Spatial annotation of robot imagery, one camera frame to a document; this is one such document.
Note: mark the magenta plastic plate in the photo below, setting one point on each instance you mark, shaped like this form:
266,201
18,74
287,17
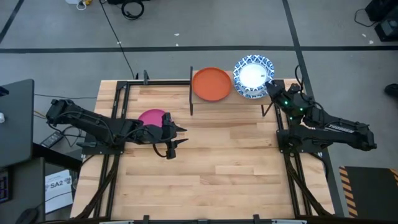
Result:
150,116

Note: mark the black aluminium table frame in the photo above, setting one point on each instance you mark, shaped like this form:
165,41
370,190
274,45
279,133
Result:
168,82

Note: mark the orange plastic plate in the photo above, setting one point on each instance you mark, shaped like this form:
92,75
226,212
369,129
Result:
211,84

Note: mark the small white round object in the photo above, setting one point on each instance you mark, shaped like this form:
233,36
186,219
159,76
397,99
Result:
1,118

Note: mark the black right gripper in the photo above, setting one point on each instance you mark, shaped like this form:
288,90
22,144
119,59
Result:
292,102

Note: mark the black equipment box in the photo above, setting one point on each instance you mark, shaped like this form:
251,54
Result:
388,31

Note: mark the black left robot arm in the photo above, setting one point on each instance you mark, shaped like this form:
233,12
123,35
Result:
93,123

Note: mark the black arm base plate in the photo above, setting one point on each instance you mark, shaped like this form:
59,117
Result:
280,147
99,151

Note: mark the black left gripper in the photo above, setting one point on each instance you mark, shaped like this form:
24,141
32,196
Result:
157,135

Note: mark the black mat with hazard stripes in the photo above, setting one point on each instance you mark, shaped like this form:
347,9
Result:
373,189

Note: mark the black computer mouse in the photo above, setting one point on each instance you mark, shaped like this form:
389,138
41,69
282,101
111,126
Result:
28,216

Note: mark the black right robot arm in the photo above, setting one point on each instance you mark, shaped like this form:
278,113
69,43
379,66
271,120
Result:
342,130

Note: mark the small blue object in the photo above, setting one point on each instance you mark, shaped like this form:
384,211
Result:
3,91

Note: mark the black equipment case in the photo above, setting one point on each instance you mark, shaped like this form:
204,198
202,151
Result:
382,9

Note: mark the black power adapter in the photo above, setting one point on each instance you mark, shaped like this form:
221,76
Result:
51,140

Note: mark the white printed paper sheet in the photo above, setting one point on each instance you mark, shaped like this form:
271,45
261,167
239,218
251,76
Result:
59,193

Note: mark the wooden shelf with black brackets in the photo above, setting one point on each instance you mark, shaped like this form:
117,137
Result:
233,100

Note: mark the person's shoe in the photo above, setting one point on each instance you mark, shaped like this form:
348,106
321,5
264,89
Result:
391,90

